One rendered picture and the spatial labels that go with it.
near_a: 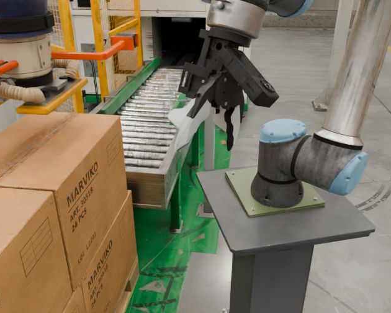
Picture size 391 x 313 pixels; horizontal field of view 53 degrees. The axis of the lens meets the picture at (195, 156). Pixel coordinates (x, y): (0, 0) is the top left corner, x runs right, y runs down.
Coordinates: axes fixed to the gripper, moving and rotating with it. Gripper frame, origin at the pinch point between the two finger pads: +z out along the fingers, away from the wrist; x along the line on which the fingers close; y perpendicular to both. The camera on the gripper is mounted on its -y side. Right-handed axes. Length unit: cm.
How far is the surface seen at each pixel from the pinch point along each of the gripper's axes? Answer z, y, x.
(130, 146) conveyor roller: 42, 127, -100
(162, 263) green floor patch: 96, 85, -104
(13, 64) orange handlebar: 0, 80, -3
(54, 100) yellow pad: 8, 73, -13
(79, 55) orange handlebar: -7, 76, -21
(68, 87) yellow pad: 5, 80, -22
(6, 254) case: 39, 39, 11
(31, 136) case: 27, 94, -20
